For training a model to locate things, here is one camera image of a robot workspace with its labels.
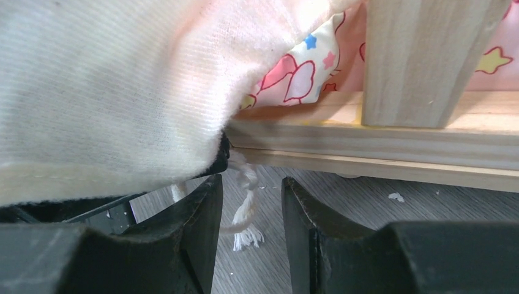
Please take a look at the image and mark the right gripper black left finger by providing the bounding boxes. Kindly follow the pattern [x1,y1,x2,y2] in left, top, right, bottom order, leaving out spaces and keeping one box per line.
[1,175,223,293]

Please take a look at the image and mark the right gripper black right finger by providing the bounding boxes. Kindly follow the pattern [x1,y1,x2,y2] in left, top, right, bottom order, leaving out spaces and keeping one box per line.
[281,177,518,293]

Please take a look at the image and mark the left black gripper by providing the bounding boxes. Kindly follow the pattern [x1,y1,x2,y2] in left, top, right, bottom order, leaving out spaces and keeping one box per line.
[0,134,232,236]

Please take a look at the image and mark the pink printed cushion with ties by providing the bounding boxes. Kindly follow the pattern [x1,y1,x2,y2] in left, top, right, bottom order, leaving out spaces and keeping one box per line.
[0,0,519,252]

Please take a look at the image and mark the wooden slatted pet bed frame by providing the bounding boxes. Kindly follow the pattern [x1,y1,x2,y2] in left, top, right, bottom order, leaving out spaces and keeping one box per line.
[226,1,518,192]

